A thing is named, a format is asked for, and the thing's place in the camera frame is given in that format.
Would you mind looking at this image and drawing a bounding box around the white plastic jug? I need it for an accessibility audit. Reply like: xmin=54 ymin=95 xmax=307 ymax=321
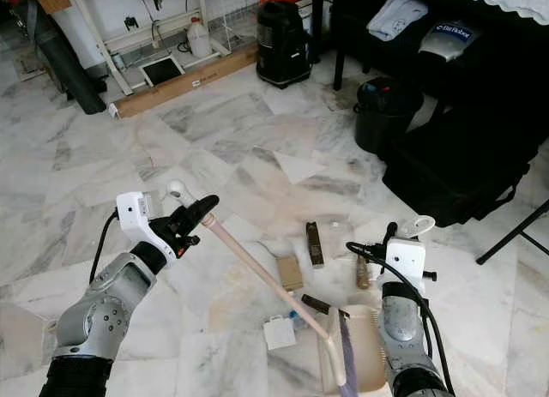
xmin=186 ymin=16 xmax=214 ymax=60

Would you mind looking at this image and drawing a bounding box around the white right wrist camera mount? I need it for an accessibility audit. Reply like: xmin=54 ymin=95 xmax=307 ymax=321
xmin=385 ymin=238 xmax=428 ymax=288

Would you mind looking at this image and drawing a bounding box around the beige broom with purple bristles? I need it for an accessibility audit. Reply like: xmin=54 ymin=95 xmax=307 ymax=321
xmin=166 ymin=179 xmax=359 ymax=396

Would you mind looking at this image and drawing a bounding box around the black rolled tube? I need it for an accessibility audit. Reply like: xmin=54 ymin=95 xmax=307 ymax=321
xmin=26 ymin=1 xmax=109 ymax=117

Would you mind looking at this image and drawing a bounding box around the silver BitRobot printed bag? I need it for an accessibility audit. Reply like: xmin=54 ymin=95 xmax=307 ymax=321
xmin=418 ymin=21 xmax=482 ymax=63

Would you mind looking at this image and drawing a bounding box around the beige long-handled dustpan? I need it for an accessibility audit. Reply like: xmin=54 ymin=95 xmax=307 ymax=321
xmin=316 ymin=214 xmax=437 ymax=396

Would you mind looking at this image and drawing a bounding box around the large black bag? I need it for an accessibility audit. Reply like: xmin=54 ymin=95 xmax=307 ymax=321
xmin=381 ymin=112 xmax=536 ymax=229

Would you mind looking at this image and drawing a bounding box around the dark flat wrapper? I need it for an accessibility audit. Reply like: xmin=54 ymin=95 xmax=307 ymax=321
xmin=299 ymin=293 xmax=332 ymax=317

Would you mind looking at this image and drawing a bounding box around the small brown bottle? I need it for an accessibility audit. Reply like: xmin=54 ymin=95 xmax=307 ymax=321
xmin=355 ymin=252 xmax=371 ymax=292

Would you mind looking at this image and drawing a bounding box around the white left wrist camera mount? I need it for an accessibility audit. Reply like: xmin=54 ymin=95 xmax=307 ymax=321
xmin=116 ymin=191 xmax=166 ymax=249

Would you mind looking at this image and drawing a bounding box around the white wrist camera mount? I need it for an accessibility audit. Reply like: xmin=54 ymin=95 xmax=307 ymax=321
xmin=116 ymin=191 xmax=166 ymax=249
xmin=385 ymin=238 xmax=428 ymax=288

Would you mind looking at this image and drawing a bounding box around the long wooden plank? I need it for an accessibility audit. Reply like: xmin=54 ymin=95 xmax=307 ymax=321
xmin=110 ymin=43 xmax=261 ymax=120

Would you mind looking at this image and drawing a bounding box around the white wooden rack frame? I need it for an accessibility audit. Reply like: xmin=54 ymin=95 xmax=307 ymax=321
xmin=63 ymin=0 xmax=238 ymax=99

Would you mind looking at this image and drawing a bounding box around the black round bucket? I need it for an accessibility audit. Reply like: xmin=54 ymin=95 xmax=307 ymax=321
xmin=353 ymin=75 xmax=426 ymax=156

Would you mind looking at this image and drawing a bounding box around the white-framed dark tablet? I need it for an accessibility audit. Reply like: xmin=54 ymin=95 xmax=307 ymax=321
xmin=139 ymin=55 xmax=186 ymax=88

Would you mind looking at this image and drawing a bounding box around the clear plastic cup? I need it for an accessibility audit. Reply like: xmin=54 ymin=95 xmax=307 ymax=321
xmin=317 ymin=214 xmax=353 ymax=244

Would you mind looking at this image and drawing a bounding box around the black slanted metal leg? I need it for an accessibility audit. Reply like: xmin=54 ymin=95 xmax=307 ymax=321
xmin=475 ymin=199 xmax=549 ymax=266

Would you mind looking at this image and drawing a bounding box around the small cardboard piece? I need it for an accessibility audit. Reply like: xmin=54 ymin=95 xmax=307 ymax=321
xmin=275 ymin=255 xmax=305 ymax=293

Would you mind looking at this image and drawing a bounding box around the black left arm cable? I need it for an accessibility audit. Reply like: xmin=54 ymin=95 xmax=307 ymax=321
xmin=89 ymin=209 xmax=122 ymax=286

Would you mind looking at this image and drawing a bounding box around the black canister vacuum cleaner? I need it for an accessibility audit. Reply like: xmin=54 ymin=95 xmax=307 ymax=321
xmin=255 ymin=0 xmax=313 ymax=90

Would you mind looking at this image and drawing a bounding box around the white folded garment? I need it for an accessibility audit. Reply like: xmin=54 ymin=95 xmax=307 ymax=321
xmin=365 ymin=0 xmax=431 ymax=43

